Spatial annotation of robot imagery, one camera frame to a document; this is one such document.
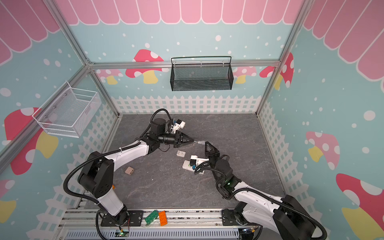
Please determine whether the small beige block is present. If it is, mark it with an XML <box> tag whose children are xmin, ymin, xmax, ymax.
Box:
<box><xmin>125</xmin><ymin>167</ymin><xmax>134</xmax><ymax>176</ymax></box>

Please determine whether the clear handle screwdriver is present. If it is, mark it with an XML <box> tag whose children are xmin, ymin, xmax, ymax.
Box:
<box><xmin>194</xmin><ymin>141</ymin><xmax>206</xmax><ymax>145</ymax></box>

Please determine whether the white wire wall basket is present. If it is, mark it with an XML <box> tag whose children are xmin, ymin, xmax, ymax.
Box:
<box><xmin>32</xmin><ymin>82</ymin><xmax>102</xmax><ymax>138</ymax></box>

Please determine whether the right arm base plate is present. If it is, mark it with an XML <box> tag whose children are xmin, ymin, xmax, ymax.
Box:
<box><xmin>221</xmin><ymin>209</ymin><xmax>259</xmax><ymax>226</ymax></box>

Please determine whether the white remote control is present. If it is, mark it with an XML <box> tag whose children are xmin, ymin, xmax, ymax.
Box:
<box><xmin>182</xmin><ymin>160</ymin><xmax>204</xmax><ymax>172</ymax></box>

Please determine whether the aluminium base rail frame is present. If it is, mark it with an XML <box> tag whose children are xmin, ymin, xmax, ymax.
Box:
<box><xmin>53</xmin><ymin>208</ymin><xmax>263</xmax><ymax>240</ymax></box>

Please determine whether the white battery cover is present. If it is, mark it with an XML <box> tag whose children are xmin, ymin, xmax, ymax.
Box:
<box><xmin>177</xmin><ymin>151</ymin><xmax>186</xmax><ymax>158</ymax></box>

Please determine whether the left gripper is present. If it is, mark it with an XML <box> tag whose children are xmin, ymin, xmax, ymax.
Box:
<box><xmin>158</xmin><ymin>130</ymin><xmax>195</xmax><ymax>148</ymax></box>

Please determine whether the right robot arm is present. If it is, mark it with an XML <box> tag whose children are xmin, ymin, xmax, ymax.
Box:
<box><xmin>190</xmin><ymin>142</ymin><xmax>328</xmax><ymax>240</ymax></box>

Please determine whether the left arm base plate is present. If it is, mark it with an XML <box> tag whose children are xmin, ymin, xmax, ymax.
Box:
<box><xmin>101</xmin><ymin>210</ymin><xmax>144</xmax><ymax>227</ymax></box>

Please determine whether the green toy brick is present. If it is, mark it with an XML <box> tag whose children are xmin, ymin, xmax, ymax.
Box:
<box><xmin>145</xmin><ymin>210</ymin><xmax>159</xmax><ymax>226</ymax></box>

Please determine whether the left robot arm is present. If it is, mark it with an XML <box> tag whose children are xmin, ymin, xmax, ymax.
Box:
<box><xmin>63</xmin><ymin>109</ymin><xmax>194</xmax><ymax>225</ymax></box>

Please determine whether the orange toy brick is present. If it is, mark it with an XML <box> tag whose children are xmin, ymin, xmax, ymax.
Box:
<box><xmin>158</xmin><ymin>211</ymin><xmax>168</xmax><ymax>226</ymax></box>

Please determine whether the black mesh wall basket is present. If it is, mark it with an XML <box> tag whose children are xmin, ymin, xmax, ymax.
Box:
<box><xmin>170</xmin><ymin>56</ymin><xmax>234</xmax><ymax>92</ymax></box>

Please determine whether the small green circuit board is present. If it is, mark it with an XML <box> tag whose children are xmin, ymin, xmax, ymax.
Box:
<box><xmin>116</xmin><ymin>230</ymin><xmax>129</xmax><ymax>238</ymax></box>

